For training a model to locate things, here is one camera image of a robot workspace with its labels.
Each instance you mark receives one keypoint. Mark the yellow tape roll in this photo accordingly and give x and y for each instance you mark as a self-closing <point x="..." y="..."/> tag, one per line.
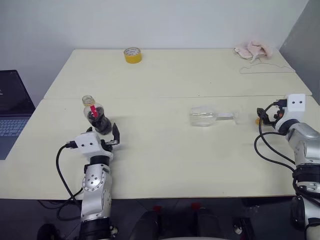
<point x="133" y="58"/>

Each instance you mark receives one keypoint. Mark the yellow bottle cap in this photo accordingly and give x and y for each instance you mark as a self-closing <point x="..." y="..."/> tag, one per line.
<point x="257" y="121"/>

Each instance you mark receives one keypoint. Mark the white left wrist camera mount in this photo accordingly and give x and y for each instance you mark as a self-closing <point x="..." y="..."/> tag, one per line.
<point x="87" y="142"/>

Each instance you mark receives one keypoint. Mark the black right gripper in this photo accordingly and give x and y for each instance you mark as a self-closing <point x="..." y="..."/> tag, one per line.
<point x="276" y="116"/>

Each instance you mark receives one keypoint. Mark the clear wine glass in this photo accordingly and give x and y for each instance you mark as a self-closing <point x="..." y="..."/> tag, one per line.
<point x="201" y="117"/>

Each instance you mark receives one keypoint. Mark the pink crumpled cloth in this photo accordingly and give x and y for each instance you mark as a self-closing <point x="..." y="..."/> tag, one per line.
<point x="253" y="49"/>

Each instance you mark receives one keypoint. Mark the dark soda bottle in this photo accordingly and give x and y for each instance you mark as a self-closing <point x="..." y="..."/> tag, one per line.
<point x="100" y="123"/>

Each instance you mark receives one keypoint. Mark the grey open laptop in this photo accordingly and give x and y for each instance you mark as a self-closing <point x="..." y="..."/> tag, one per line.
<point x="12" y="100"/>

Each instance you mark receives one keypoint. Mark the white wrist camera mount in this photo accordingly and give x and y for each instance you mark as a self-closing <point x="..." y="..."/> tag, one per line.
<point x="87" y="142"/>
<point x="296" y="102"/>

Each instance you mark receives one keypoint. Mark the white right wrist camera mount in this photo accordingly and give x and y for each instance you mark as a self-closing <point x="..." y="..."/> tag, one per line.
<point x="296" y="102"/>

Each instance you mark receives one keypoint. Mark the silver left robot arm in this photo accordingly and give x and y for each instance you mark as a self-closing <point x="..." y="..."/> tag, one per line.
<point x="96" y="185"/>

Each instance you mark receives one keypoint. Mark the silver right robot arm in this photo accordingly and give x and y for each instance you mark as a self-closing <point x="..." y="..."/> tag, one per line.
<point x="306" y="147"/>

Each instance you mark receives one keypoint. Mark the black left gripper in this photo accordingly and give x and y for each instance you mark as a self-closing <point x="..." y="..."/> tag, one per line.
<point x="107" y="150"/>

